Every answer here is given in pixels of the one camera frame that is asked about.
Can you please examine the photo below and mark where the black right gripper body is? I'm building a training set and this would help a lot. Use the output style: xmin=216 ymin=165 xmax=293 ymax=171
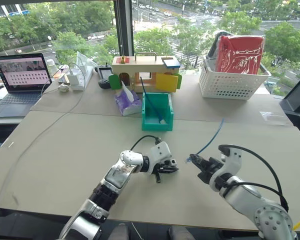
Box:
xmin=196 ymin=156 xmax=227 ymax=187

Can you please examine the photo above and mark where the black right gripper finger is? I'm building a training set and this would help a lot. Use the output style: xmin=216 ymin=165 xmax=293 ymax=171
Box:
xmin=189 ymin=153 xmax=209 ymax=165
xmin=191 ymin=160 xmax=207 ymax=174

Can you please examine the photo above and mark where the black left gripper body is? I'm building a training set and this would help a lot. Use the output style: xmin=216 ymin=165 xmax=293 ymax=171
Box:
xmin=150 ymin=161 xmax=169 ymax=185

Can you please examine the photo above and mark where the blue cable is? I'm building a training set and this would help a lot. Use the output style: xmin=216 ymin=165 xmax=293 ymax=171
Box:
xmin=185 ymin=117 xmax=226 ymax=165
xmin=139 ymin=76 xmax=167 ymax=124

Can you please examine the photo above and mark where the green plastic bin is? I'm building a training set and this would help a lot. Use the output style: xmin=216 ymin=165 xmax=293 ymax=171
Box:
xmin=141 ymin=92 xmax=175 ymax=132

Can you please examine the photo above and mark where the purple tissue pack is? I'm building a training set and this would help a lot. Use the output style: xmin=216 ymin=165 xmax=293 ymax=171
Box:
xmin=114 ymin=80 xmax=143 ymax=117

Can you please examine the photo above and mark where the white perforated basket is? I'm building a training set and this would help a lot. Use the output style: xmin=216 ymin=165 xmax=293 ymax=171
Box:
xmin=198 ymin=54 xmax=272 ymax=101

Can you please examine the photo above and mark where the small clear plastic bag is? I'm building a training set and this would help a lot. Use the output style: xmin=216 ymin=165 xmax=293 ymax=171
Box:
xmin=259 ymin=110 xmax=286 ymax=126

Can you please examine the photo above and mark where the yellow box door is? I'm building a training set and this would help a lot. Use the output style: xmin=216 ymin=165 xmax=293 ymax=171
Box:
xmin=155 ymin=73 xmax=179 ymax=93

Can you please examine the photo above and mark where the blue box lid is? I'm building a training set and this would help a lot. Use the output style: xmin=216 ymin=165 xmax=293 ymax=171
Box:
xmin=162 ymin=59 xmax=181 ymax=69

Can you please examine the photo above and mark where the green box door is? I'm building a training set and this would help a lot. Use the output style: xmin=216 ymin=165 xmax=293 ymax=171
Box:
xmin=108 ymin=74 xmax=123 ymax=90

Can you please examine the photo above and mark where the wooden latch box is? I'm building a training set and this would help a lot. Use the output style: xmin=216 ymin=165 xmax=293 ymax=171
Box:
xmin=111 ymin=54 xmax=183 ymax=94

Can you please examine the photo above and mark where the grey black bag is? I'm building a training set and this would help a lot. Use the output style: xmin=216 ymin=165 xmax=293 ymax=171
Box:
xmin=206 ymin=30 xmax=233 ymax=61

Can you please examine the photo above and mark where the black handheld remote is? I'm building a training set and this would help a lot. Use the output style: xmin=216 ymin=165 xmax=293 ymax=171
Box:
xmin=97 ymin=62 xmax=114 ymax=90

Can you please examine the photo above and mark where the red plastic bag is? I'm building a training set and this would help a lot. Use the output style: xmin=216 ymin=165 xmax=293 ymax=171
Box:
xmin=215 ymin=34 xmax=266 ymax=75

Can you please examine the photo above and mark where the black monitor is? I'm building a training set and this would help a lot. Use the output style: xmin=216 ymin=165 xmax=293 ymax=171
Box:
xmin=278 ymin=69 xmax=300 ymax=115

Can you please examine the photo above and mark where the white power strip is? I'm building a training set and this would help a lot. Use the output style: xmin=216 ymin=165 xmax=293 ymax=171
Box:
xmin=69 ymin=66 xmax=95 ymax=92

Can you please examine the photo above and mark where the white power adapter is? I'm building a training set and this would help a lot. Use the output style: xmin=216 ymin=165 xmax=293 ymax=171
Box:
xmin=66 ymin=72 xmax=82 ymax=87

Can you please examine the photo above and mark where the open grey laptop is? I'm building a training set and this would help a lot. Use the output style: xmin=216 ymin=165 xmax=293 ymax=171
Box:
xmin=0 ymin=52 xmax=53 ymax=119

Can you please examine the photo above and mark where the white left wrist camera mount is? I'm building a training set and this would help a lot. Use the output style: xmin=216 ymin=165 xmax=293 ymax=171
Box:
xmin=149 ymin=141 xmax=173 ymax=168

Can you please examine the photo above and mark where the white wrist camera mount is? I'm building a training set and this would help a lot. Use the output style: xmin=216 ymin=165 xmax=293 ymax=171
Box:
xmin=149 ymin=141 xmax=173 ymax=168
xmin=218 ymin=144 xmax=243 ymax=176

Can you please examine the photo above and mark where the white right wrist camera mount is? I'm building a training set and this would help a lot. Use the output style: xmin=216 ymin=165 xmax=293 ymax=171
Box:
xmin=218 ymin=144 xmax=243 ymax=176

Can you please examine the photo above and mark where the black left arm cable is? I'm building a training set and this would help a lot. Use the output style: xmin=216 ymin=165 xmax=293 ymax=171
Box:
xmin=129 ymin=135 xmax=163 ymax=152

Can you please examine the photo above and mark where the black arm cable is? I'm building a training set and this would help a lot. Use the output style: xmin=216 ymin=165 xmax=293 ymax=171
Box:
xmin=129 ymin=135 xmax=163 ymax=152
xmin=218 ymin=144 xmax=290 ymax=213

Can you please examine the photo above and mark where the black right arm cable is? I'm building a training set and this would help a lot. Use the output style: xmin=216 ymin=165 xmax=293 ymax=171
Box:
xmin=218 ymin=144 xmax=290 ymax=213

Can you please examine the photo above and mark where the metal box handle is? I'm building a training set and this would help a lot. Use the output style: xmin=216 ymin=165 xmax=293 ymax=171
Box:
xmin=134 ymin=51 xmax=158 ymax=62

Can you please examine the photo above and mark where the dark window frame post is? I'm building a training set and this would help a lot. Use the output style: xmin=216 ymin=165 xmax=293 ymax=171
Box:
xmin=112 ymin=0 xmax=135 ymax=57

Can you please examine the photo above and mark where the long white cable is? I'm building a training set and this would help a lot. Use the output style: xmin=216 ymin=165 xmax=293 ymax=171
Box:
xmin=0 ymin=62 xmax=88 ymax=240

